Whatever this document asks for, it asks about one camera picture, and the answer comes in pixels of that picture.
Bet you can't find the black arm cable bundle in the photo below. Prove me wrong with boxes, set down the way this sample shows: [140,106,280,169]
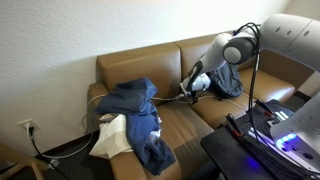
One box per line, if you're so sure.
[232,22,265,143]

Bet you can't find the wooden slat chair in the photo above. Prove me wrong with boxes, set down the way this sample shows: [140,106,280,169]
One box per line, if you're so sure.
[0,141,51,180]

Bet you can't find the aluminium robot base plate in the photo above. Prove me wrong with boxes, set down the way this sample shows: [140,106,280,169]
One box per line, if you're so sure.
[247,109,320,175]

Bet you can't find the white charger with cable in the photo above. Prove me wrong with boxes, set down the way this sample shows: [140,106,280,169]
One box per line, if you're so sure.
[25,92,250,160]

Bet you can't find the orange black clamp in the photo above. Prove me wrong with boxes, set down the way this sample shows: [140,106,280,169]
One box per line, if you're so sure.
[225,112,245,138]

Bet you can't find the cream white cloth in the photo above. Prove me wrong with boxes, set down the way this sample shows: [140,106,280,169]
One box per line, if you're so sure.
[88,113,134,160]

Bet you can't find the navy blue garment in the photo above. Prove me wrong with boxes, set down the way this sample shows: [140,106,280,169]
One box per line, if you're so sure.
[94,77,158,117]

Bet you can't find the grey backpack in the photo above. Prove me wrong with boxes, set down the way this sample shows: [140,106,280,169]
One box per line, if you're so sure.
[207,61,244,101]

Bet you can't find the white wall outlet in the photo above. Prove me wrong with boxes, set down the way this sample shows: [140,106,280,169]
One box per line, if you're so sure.
[17,118,41,133]

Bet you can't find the black robot cart table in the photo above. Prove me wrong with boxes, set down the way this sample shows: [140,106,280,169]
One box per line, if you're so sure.
[199,98,320,180]

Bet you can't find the black power cord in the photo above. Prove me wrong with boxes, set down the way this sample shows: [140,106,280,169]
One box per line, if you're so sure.
[29,126,73,180]

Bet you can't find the tan leather couch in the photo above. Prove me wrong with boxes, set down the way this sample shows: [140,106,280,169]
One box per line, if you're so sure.
[87,31,316,180]

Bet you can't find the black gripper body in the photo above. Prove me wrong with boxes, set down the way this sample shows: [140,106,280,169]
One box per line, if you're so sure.
[187,87,201,101]

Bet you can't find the blue denim jeans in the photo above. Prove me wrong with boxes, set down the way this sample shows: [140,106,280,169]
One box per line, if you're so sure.
[124,109,177,177]

